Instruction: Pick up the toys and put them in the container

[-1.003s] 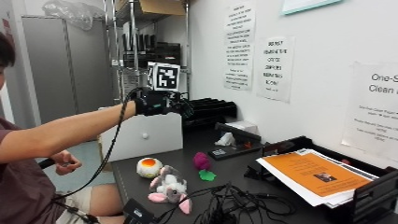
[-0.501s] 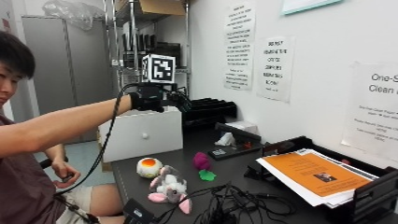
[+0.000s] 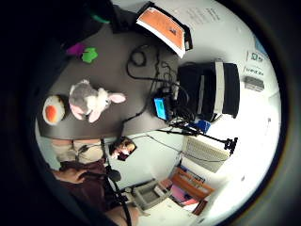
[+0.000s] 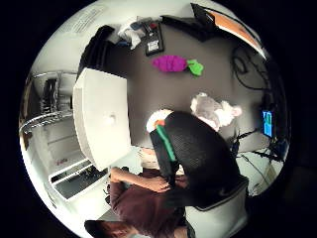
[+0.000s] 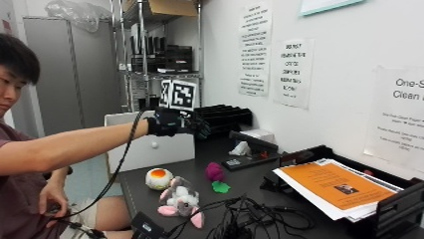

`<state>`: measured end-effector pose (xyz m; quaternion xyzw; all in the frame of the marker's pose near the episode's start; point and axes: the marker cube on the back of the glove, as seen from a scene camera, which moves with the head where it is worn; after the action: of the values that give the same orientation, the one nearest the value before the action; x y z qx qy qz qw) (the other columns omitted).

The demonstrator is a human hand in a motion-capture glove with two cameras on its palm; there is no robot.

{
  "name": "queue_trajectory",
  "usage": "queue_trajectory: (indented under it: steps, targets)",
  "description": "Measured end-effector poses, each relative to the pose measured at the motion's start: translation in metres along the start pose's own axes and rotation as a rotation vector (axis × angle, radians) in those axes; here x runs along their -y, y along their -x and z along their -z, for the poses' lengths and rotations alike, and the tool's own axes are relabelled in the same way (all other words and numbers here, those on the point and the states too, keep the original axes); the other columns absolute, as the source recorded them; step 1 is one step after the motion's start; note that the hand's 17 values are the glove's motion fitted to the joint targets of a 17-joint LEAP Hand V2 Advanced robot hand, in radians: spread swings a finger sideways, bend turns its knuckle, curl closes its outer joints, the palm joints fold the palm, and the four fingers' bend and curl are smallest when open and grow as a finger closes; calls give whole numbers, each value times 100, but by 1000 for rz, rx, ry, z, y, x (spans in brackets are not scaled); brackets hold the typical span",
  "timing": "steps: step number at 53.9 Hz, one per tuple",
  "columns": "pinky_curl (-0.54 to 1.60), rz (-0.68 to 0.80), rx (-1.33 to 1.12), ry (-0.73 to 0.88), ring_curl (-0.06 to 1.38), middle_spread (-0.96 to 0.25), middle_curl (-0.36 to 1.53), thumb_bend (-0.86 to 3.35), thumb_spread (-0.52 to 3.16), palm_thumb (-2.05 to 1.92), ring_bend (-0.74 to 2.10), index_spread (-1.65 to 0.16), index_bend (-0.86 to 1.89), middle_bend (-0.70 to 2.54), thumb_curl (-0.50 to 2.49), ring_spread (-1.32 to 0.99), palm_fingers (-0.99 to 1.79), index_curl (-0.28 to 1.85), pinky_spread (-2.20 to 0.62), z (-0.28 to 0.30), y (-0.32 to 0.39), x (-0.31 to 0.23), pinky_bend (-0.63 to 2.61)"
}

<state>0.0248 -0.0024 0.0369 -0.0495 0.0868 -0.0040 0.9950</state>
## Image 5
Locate large-print wall notice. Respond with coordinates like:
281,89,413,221
362,65,424,173

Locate white orange egg toy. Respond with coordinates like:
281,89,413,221
144,167,175,191

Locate short printed wall notice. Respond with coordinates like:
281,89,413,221
271,38,315,111

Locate paper stack with orange sheet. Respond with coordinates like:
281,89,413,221
271,157,404,223

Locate green plush leaf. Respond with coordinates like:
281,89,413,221
211,180,231,194

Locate black glove cable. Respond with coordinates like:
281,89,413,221
45,109,148,222

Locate grey pink plush toy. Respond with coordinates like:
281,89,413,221
156,175,206,230

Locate black file organizer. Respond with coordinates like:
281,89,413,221
192,104,253,137

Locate white crumpled paper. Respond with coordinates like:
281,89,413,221
227,140,252,157

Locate clear plastic bag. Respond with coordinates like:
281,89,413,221
43,0,113,33

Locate tall printed wall notice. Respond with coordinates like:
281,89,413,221
236,1,273,98

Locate small white box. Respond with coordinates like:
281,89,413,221
239,128,277,145

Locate grey metal cabinet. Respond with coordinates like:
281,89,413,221
21,16,123,137

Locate teal-edged wall sheet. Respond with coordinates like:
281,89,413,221
297,0,366,17

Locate cardboard box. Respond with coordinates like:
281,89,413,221
122,0,199,18

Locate white marker cube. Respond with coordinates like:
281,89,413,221
158,79,199,113

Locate metal wire shelf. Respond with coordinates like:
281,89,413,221
109,0,206,114

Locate the person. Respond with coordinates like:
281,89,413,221
0,33,134,239

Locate small black device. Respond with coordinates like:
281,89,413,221
130,211,168,239

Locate tangle of black cables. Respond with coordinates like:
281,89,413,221
166,194,315,239

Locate white drawer cabinet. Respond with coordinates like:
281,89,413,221
103,111,196,174

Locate magenta plush fruit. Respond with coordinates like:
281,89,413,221
204,161,225,183

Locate black paper tray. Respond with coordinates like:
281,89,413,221
257,144,424,239

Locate row of black binders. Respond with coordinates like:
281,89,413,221
128,35,195,75

